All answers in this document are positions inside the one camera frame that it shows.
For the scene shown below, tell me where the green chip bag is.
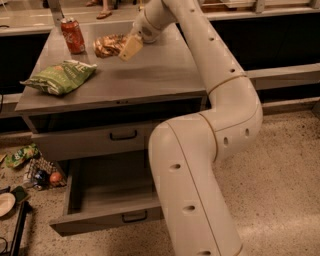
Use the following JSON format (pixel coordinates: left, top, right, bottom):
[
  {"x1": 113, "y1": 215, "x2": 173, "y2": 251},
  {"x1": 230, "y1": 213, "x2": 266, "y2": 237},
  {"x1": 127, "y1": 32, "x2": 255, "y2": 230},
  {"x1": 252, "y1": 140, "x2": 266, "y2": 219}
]
[{"x1": 21, "y1": 60, "x2": 97, "y2": 96}]

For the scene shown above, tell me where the green sponge on floor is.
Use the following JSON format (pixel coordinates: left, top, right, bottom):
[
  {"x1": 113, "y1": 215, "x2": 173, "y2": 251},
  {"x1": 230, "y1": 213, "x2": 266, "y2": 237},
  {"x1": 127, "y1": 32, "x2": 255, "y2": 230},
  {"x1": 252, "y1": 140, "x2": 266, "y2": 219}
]
[{"x1": 11, "y1": 186, "x2": 30, "y2": 204}]

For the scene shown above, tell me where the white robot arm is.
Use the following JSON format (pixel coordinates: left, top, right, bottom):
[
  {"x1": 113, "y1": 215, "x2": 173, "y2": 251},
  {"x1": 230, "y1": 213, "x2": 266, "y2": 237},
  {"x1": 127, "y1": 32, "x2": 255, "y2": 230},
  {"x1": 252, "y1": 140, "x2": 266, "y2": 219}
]
[{"x1": 120, "y1": 0, "x2": 263, "y2": 256}]

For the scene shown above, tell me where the grey drawer cabinet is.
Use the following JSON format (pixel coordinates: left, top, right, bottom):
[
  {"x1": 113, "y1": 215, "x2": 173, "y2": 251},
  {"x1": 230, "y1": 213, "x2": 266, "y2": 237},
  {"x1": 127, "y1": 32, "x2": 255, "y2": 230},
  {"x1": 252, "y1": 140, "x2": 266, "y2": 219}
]
[{"x1": 16, "y1": 21, "x2": 207, "y2": 133}]

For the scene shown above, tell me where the grey open bottom drawer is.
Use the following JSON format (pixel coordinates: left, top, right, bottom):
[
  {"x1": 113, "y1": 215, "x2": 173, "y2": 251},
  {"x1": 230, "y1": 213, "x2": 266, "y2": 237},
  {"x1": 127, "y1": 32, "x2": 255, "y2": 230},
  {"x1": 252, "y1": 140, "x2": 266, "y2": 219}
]
[{"x1": 50, "y1": 150, "x2": 163, "y2": 236}]

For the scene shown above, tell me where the person's foot in sandal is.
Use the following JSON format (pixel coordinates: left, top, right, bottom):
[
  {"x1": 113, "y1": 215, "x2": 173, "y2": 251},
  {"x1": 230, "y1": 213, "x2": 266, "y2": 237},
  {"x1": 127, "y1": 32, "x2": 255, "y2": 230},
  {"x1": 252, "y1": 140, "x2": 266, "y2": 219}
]
[{"x1": 97, "y1": 0, "x2": 112, "y2": 20}]

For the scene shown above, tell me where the round plate on floor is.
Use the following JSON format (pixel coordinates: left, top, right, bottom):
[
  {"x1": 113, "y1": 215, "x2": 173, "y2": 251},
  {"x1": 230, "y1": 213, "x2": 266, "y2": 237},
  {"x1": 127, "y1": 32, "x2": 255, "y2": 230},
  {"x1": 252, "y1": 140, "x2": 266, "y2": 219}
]
[{"x1": 0, "y1": 193, "x2": 16, "y2": 217}]

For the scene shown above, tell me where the black stand on floor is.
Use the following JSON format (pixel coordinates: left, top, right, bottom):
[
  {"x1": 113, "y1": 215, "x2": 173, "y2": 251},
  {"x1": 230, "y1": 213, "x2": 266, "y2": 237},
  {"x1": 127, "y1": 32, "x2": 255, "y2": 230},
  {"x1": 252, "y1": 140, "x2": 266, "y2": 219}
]
[{"x1": 0, "y1": 201, "x2": 32, "y2": 256}]

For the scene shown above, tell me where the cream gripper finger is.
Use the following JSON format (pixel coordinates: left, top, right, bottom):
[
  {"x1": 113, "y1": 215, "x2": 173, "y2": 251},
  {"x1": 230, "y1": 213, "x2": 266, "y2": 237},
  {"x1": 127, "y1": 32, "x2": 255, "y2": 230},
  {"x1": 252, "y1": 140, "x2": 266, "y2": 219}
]
[{"x1": 119, "y1": 35, "x2": 143, "y2": 61}]

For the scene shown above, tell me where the red soda can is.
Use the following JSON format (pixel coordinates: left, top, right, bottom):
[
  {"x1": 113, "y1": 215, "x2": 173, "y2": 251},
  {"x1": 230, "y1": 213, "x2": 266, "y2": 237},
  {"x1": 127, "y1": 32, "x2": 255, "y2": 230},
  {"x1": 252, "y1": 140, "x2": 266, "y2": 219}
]
[{"x1": 60, "y1": 17, "x2": 85, "y2": 54}]

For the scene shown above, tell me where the grey middle drawer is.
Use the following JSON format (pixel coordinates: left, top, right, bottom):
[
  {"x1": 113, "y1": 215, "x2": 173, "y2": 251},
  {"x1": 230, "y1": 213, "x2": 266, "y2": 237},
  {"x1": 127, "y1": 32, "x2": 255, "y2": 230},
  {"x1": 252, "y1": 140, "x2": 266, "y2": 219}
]
[{"x1": 32, "y1": 121, "x2": 159, "y2": 161}]

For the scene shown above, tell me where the green snack bag on floor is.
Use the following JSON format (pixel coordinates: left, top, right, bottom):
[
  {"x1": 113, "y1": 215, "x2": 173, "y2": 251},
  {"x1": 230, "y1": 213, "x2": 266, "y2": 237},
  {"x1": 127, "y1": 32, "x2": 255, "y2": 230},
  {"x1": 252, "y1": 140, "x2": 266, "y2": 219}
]
[{"x1": 5, "y1": 143, "x2": 39, "y2": 168}]

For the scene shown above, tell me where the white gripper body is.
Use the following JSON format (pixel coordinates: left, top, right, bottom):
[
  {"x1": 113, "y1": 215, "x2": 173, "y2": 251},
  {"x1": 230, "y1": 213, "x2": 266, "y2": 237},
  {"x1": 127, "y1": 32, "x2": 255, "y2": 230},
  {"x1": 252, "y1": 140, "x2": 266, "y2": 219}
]
[{"x1": 130, "y1": 0, "x2": 176, "y2": 43}]

